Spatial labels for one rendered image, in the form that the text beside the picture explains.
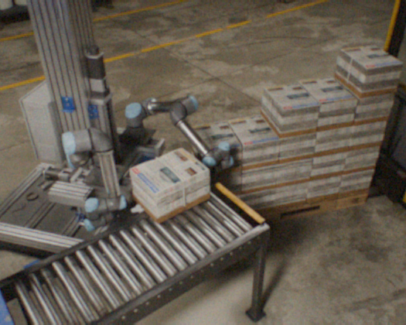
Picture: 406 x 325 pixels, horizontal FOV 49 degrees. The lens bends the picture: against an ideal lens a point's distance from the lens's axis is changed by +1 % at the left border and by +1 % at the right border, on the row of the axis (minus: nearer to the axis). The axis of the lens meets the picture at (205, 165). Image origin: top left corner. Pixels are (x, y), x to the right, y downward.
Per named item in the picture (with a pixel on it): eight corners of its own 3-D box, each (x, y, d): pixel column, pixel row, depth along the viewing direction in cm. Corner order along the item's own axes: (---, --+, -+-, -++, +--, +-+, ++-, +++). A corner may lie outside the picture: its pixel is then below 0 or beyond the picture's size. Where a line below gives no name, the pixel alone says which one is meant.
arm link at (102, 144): (108, 122, 245) (124, 204, 260) (88, 126, 242) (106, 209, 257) (111, 126, 235) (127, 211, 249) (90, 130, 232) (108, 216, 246)
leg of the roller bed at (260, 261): (255, 308, 303) (262, 237, 263) (261, 314, 299) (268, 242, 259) (249, 313, 300) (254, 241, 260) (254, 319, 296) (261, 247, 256)
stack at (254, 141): (192, 206, 386) (189, 124, 336) (314, 183, 411) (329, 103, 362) (204, 237, 356) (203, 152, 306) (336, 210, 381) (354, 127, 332)
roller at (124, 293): (94, 248, 248) (93, 241, 245) (137, 305, 217) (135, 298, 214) (86, 251, 245) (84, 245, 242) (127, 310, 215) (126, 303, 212)
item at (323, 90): (296, 81, 343) (297, 80, 342) (330, 76, 349) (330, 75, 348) (319, 104, 314) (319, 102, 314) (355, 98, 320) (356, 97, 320)
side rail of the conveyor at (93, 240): (210, 193, 295) (210, 179, 288) (216, 197, 291) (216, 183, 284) (2, 296, 231) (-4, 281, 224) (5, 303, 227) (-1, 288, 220)
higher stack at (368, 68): (313, 183, 411) (337, 48, 334) (342, 177, 418) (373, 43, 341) (335, 210, 381) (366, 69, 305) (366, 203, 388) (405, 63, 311)
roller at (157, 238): (145, 222, 263) (145, 216, 260) (191, 272, 233) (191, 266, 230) (138, 226, 261) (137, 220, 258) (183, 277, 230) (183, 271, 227)
